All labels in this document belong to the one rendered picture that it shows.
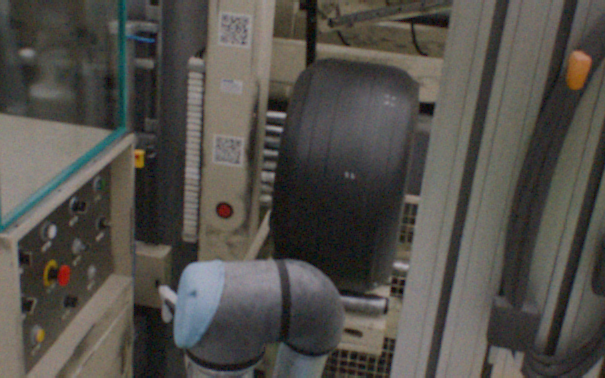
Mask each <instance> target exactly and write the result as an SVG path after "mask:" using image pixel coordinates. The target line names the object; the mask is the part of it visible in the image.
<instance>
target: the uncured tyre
mask: <svg viewBox="0 0 605 378"><path fill-rule="evenodd" d="M322 76H324V77H332V78H339V79H346V80H339V79H332V78H324V77H322ZM347 80H351V81H347ZM385 93H387V94H391V95H394V96H397V97H398V100H397V106H396V109H394V108H391V107H388V106H383V103H384V98H385ZM418 114H419V86H418V85H417V83H416V82H415V81H414V80H413V79H412V77H411V76H410V75H409V74H408V72H407V71H405V70H402V69H400V67H398V66H395V65H389V66H388V64H383V65H380V63H378V64H373V62H372V63H364V62H357V61H349V60H341V59H334V58H328V59H321V60H317V61H316V62H315V63H313V64H312V65H311V66H309V67H308V68H306V69H305V70H304V71H302V72H301V73H300V75H299V76H298V78H297V80H296V83H295V85H294V88H293V91H292V94H291V97H290V101H289V104H288V108H287V112H286V116H285V121H284V125H283V129H282V133H281V138H280V143H279V149H278V154H277V161H276V167H275V175H274V183H273V193H272V206H271V227H270V242H271V253H272V258H273V260H296V261H301V262H304V263H306V264H309V265H311V266H313V267H314V268H316V269H318V270H319V271H320V272H322V273H323V274H324V275H325V276H326V277H327V278H328V279H329V280H330V281H331V283H332V284H333V285H334V287H335V288H336V289H342V290H348V291H354V292H369V291H373V290H374V289H377V288H379V287H380V286H382V285H383V284H385V283H386V282H388V281H389V279H390V276H391V273H392V270H393V268H394V265H395V262H396V257H397V251H398V245H399V239H400V233H401V227H402V220H403V214H404V208H405V200H406V194H407V188H408V181H409V175H410V168H411V162H412V155H413V148H414V142H415V135H416V128H417V121H418ZM343 169H350V170H356V171H357V174H356V180H355V182H353V181H347V180H342V175H343Z"/></svg>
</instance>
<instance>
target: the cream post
mask: <svg viewBox="0 0 605 378"><path fill-rule="evenodd" d="M219 11H221V12H229V13H237V14H245V15H251V18H252V30H251V45H250V48H243V47H235V46H228V45H220V44H218V23H219ZM274 12H275V0H209V11H208V34H207V58H206V82H205V105H204V128H203V152H202V175H201V198H200V222H199V250H198V263H202V262H212V261H214V260H220V261H243V260H244V259H245V257H246V255H247V254H248V253H249V250H250V248H251V246H252V244H253V242H254V240H255V239H256V237H257V235H258V223H259V209H260V196H261V182H262V169H263V156H264V143H265V130H266V117H267V104H268V91H269V78H270V65H271V51H272V38H273V25H274ZM221 79H227V80H234V81H241V82H242V88H241V94H237V93H230V92H223V91H220V90H221ZM213 134H219V135H226V136H233V137H241V138H244V153H243V167H239V166H231V165H225V164H218V163H212V148H213ZM222 204H225V205H227V206H229V208H230V214H229V215H228V216H227V217H222V216H220V215H219V213H218V208H219V206H220V205H222Z"/></svg>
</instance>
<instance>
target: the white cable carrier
mask: <svg viewBox="0 0 605 378"><path fill-rule="evenodd" d="M200 58H201V59H200ZM200 58H199V57H198V55H197V58H194V56H193V57H192V58H190V60H189V63H191V64H199V66H206V58H207V56H206V55H202V57H200ZM189 71H191V72H190V73H189V78H190V79H189V81H188V84H191V85H190V86H189V87H188V90H189V91H190V92H189V93H188V97H190V98H189V99H188V104H189V105H188V110H190V111H188V113H187V116H189V118H188V119H187V122H188V123H189V124H188V125H187V129H189V130H188V131H187V135H189V136H188V137H187V141H188V142H187V144H186V147H188V148H187V149H186V153H187V155H186V159H187V161H186V166H187V167H186V168H185V171H186V174H185V177H186V179H185V183H187V184H186V185H185V189H186V190H185V195H186V196H185V203H184V206H185V209H184V213H185V215H184V219H185V220H184V224H185V225H184V232H183V233H187V234H194V235H199V222H200V198H201V175H202V152H203V128H204V105H205V82H206V72H204V71H197V70H190V69H189ZM183 241H187V242H193V243H195V242H196V239H191V238H185V237H183Z"/></svg>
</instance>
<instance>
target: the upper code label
mask: <svg viewBox="0 0 605 378"><path fill-rule="evenodd" d="M251 30H252V18H251V15H245V14H237V13H229V12H221V11H219V23H218V44H220V45H228V46H235V47H243V48H250V45H251Z"/></svg>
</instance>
